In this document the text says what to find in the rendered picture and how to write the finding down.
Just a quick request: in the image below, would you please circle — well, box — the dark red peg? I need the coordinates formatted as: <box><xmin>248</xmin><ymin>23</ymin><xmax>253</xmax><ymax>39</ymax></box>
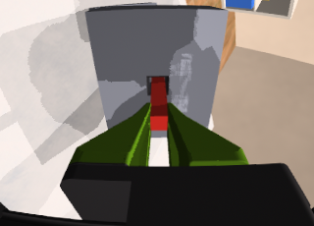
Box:
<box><xmin>150</xmin><ymin>77</ymin><xmax>168</xmax><ymax>131</ymax></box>

